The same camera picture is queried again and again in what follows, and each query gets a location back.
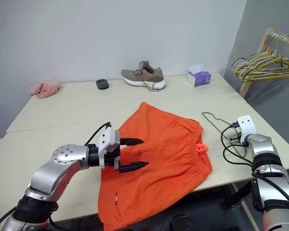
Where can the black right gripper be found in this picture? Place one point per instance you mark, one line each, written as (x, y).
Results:
(238, 138)

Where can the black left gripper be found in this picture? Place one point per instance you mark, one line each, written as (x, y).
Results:
(110, 157)

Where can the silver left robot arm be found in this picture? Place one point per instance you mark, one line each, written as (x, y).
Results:
(62, 156)

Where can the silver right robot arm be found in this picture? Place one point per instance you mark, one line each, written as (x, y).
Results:
(267, 168)

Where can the orange shorts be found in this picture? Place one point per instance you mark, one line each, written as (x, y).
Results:
(159, 149)

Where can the purple tissue box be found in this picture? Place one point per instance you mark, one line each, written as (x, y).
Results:
(199, 77)

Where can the black round container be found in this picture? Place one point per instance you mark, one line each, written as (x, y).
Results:
(102, 84)

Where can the wooden clothes rack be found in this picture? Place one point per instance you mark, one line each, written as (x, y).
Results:
(255, 63)

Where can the brown sneaker with white sole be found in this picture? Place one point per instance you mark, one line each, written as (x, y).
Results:
(144, 75)

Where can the bunch of clothes hangers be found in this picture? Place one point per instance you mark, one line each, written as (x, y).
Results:
(267, 64)

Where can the dark rounded shape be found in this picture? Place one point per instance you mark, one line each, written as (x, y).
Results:
(183, 222)

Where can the pink fluffy cloth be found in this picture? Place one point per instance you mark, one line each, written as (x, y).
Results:
(45, 87)

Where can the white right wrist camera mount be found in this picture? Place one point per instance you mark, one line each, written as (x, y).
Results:
(246, 125)

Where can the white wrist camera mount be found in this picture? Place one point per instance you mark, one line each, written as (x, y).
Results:
(246, 125)
(107, 137)

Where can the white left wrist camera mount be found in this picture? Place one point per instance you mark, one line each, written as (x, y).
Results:
(107, 137)

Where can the black table frame leg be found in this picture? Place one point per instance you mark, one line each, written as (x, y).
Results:
(238, 192)

